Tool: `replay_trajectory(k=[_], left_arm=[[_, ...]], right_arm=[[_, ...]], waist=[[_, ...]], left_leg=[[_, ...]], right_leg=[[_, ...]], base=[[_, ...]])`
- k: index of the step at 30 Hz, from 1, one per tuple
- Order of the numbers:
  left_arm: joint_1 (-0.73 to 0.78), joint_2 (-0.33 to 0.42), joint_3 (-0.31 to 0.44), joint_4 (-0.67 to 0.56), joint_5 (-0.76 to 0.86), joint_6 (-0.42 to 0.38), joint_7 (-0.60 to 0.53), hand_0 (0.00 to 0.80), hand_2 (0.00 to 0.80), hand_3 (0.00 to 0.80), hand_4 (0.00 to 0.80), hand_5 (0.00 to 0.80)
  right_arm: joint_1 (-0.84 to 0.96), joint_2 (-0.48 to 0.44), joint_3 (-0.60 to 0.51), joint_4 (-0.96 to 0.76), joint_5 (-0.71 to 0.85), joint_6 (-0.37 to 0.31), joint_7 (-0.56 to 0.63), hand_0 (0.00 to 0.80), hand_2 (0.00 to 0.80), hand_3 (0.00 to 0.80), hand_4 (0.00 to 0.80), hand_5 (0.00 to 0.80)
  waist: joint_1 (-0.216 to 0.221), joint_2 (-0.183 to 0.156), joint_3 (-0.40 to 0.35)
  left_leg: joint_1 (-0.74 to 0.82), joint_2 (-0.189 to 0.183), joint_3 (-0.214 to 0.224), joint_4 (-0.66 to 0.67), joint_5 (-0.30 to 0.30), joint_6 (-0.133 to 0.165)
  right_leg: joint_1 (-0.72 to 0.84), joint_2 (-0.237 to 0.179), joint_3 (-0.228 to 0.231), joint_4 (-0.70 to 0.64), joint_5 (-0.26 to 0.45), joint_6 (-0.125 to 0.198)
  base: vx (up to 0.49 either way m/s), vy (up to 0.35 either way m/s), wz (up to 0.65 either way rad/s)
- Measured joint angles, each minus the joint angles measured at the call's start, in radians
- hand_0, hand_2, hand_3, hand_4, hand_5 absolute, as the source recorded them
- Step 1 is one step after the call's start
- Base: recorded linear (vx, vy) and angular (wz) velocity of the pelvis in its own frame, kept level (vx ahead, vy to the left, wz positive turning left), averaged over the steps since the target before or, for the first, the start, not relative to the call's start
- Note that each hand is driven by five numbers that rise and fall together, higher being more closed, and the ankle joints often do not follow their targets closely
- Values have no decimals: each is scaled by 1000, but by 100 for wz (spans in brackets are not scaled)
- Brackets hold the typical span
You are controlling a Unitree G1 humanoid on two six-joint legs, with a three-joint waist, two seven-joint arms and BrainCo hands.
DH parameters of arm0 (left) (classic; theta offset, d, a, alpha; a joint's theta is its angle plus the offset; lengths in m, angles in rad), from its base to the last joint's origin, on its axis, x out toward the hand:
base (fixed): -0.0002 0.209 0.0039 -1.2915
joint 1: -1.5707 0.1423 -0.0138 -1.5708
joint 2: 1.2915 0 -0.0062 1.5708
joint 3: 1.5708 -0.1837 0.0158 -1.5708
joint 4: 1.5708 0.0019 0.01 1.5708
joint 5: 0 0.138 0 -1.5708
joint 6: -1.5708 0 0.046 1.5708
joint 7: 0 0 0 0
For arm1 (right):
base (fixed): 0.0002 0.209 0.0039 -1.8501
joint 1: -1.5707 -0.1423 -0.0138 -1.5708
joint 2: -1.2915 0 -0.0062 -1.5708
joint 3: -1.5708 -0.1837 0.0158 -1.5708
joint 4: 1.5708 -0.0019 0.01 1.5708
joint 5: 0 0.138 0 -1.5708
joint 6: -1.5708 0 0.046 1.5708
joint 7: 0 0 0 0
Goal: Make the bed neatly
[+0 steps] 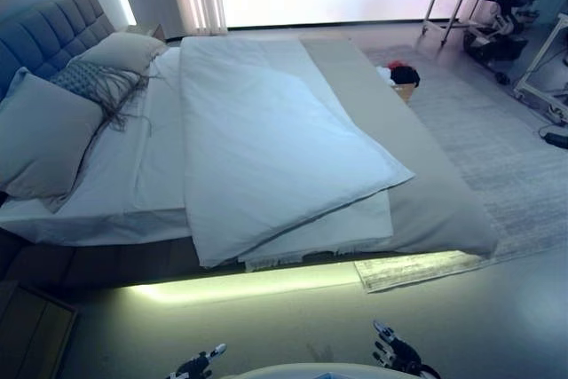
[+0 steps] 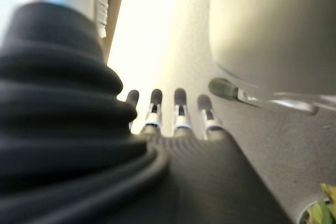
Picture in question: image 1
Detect light blue pillow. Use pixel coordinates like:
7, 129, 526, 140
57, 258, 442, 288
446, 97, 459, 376
0, 66, 32, 105

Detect teal knit fringed cushion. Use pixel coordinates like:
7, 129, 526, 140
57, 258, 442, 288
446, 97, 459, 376
48, 60, 156, 136

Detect black and white mobile robot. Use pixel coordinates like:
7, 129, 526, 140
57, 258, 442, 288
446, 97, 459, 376
461, 0, 568, 63

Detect wooden nightstand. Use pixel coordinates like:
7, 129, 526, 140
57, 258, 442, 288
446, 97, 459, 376
0, 280, 81, 379
126, 23, 168, 43

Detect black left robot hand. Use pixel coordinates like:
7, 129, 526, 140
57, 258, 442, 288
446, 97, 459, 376
168, 343, 227, 379

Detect grey tufted headboard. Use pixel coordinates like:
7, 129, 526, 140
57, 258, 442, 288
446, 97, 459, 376
0, 0, 119, 103

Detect cardboard box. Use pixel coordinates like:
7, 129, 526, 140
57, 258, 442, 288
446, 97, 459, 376
392, 81, 421, 109

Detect black power adapter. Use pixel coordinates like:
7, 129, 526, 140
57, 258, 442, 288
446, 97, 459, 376
539, 123, 568, 149

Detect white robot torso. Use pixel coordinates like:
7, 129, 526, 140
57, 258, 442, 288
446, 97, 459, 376
239, 363, 438, 379

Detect white duvet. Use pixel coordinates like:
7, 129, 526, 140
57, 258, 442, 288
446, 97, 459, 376
179, 36, 416, 269

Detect beige pillow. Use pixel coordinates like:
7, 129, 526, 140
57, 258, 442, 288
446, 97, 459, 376
0, 72, 106, 214
75, 31, 169, 75

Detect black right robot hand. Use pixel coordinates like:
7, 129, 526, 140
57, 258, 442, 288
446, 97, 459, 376
371, 320, 425, 374

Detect white bed sheet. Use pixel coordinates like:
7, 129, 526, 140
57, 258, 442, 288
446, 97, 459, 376
0, 45, 196, 247

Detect black cloth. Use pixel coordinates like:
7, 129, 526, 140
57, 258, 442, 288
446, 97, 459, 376
390, 64, 422, 86

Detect dark brown bed frame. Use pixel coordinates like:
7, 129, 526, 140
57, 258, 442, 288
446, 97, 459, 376
0, 214, 360, 291

